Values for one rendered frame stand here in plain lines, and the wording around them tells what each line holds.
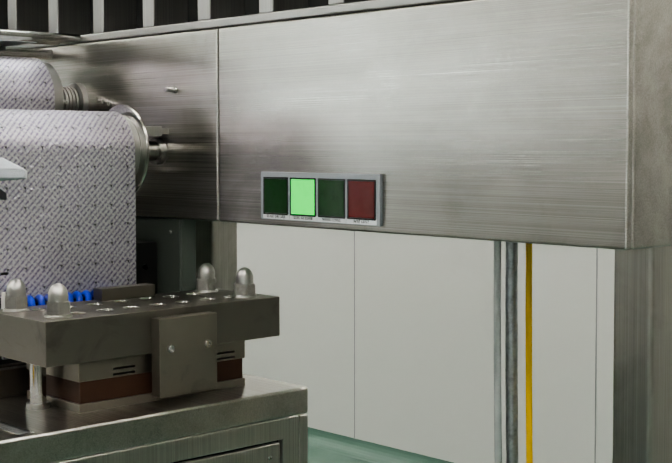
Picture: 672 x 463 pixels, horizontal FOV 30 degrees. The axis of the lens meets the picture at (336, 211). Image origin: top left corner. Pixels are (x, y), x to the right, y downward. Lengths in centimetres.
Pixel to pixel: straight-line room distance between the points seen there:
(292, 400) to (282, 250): 358
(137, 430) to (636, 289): 67
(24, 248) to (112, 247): 15
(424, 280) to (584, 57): 341
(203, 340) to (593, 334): 270
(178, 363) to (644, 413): 63
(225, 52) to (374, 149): 36
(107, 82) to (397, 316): 291
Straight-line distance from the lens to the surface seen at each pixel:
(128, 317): 175
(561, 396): 448
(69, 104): 225
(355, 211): 171
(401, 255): 491
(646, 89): 147
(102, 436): 168
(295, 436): 188
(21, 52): 233
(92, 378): 174
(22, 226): 188
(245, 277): 189
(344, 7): 175
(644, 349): 164
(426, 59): 163
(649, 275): 162
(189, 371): 179
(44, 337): 168
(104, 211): 195
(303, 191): 179
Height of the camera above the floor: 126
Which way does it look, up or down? 3 degrees down
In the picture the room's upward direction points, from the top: straight up
